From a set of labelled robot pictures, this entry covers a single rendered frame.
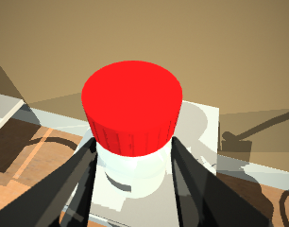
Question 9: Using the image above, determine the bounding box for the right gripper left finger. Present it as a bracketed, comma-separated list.
[0, 137, 98, 227]

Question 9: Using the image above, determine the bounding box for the white bottle with red cap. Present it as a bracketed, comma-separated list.
[81, 61, 182, 199]

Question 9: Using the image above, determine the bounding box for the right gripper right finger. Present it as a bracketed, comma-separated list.
[170, 136, 274, 227]

